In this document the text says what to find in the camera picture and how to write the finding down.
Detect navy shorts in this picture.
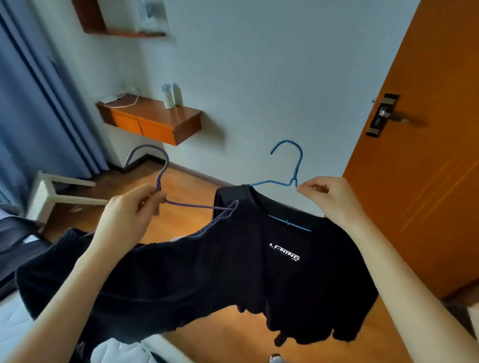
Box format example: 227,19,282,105
14,200,270,363

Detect small wooden wall shelf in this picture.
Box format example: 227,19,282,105
71,0,167,39

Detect black Li-Ning t-shirt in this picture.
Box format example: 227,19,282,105
211,183,379,347

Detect person's right forearm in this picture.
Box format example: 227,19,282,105
344,220,479,363

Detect person's right hand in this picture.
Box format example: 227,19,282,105
296,176,370,233

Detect white cable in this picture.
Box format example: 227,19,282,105
103,89,140,109

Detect metal door handle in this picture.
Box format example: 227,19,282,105
366,93,411,138

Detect dark grey pants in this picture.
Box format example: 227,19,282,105
0,215,53,300

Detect person's left hand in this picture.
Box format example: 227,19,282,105
91,182,168,259

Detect orange wooden door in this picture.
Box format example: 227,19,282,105
342,0,479,300

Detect blue hanger of black shirt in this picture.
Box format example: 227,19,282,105
248,140,313,232

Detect clear plastic bag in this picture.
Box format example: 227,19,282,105
138,0,168,34

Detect white bottle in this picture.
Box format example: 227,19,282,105
161,83,177,110

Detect person's left forearm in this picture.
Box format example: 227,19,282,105
7,243,124,363

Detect wooden wall shelf with drawers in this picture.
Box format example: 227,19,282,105
95,93,204,147

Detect blue curtain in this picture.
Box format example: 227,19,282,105
0,0,109,210

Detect white quilted mattress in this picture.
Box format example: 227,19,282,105
0,209,195,363

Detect purple hanger of navy shorts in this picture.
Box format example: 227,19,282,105
124,144,240,217

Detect white stool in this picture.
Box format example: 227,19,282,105
26,170,109,225

